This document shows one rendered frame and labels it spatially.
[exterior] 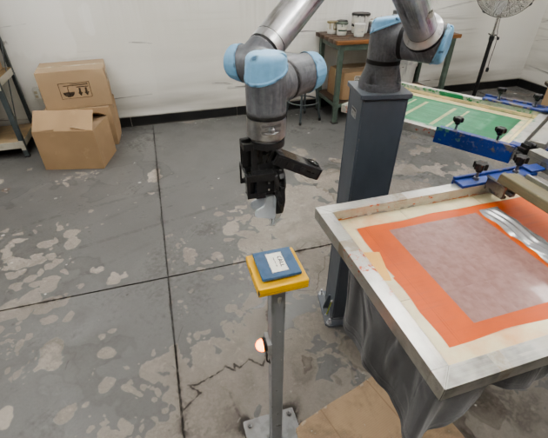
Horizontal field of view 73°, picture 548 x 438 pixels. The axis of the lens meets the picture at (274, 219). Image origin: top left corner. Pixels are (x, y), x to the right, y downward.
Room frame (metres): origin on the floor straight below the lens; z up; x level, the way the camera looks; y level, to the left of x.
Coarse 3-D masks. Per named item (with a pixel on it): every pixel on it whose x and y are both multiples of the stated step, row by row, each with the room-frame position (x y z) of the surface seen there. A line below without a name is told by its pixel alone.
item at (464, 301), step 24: (456, 264) 0.69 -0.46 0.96; (480, 264) 0.69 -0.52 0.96; (504, 264) 0.69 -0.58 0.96; (528, 264) 0.69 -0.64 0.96; (408, 288) 0.61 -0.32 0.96; (432, 288) 0.61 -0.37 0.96; (456, 288) 0.61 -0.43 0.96; (480, 288) 0.61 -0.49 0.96; (504, 288) 0.61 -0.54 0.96; (528, 288) 0.61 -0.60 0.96; (432, 312) 0.54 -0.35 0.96; (456, 312) 0.54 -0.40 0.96; (480, 312) 0.54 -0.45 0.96; (504, 312) 0.54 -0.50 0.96; (528, 312) 0.54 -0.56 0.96; (456, 336) 0.47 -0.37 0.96; (480, 336) 0.47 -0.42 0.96
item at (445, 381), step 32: (416, 192) 0.98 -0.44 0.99; (448, 192) 0.99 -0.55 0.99; (480, 192) 1.03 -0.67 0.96; (320, 224) 0.85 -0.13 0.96; (352, 256) 0.68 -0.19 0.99; (384, 288) 0.58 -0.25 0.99; (384, 320) 0.52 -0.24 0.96; (416, 352) 0.42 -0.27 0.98; (512, 352) 0.41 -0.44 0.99; (544, 352) 0.41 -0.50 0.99; (448, 384) 0.35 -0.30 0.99; (480, 384) 0.36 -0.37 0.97
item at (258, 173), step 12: (240, 144) 0.67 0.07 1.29; (252, 144) 0.65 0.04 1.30; (264, 144) 0.64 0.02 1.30; (276, 144) 0.65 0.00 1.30; (240, 156) 0.68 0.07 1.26; (252, 156) 0.65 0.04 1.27; (264, 156) 0.66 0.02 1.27; (240, 168) 0.69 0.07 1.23; (252, 168) 0.65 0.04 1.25; (264, 168) 0.66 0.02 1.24; (276, 168) 0.66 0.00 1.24; (240, 180) 0.69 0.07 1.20; (252, 180) 0.63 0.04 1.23; (264, 180) 0.64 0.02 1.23; (276, 180) 0.65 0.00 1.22; (252, 192) 0.64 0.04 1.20; (264, 192) 0.65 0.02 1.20
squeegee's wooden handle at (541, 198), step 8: (504, 176) 0.96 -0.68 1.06; (512, 176) 0.96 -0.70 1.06; (520, 176) 0.97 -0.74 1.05; (504, 184) 0.95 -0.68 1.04; (512, 184) 0.92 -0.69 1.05; (520, 184) 0.91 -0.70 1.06; (528, 184) 0.91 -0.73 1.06; (536, 184) 0.92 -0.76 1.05; (520, 192) 0.89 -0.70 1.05; (528, 192) 0.87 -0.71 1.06; (536, 192) 0.87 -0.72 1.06; (544, 192) 0.87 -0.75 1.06; (528, 200) 0.86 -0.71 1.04; (536, 200) 0.84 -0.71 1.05; (544, 200) 0.83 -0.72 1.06; (544, 208) 0.82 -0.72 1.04
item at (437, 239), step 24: (432, 216) 0.90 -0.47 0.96; (456, 216) 0.90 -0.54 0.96; (480, 216) 0.90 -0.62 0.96; (528, 216) 0.90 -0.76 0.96; (384, 240) 0.79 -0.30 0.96; (408, 240) 0.79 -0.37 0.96; (432, 240) 0.79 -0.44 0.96; (456, 240) 0.79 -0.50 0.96; (480, 240) 0.79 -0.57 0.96; (504, 240) 0.79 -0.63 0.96; (384, 264) 0.69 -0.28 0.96; (408, 264) 0.69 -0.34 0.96; (432, 264) 0.69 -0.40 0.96
